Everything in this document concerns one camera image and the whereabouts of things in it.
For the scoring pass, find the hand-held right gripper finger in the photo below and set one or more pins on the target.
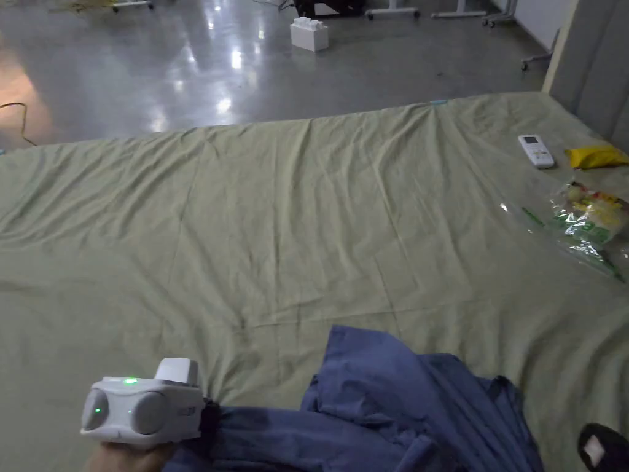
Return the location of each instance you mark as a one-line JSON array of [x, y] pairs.
[[614, 452]]

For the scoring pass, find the clear plastic bag green print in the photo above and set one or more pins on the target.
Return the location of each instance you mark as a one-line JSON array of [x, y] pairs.
[[585, 221]]

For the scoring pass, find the white remote control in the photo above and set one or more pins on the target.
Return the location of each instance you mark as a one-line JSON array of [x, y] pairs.
[[536, 151]]

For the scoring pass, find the yellow bag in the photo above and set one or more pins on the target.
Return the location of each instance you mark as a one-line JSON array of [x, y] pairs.
[[597, 157]]

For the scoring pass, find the white box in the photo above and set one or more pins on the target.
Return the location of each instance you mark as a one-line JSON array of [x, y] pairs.
[[308, 35]]

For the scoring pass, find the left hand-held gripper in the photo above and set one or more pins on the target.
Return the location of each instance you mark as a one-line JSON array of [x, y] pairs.
[[142, 413]]

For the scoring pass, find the grey padded headboard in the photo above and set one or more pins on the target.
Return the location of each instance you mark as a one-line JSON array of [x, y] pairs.
[[594, 64]]

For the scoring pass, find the dark blue shirt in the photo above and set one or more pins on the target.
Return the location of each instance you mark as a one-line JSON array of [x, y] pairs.
[[373, 413]]

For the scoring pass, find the bed with pale green sheet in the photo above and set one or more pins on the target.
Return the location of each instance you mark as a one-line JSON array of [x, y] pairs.
[[245, 221]]

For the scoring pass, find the person's left hand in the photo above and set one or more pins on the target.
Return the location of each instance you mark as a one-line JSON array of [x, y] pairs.
[[125, 459]]

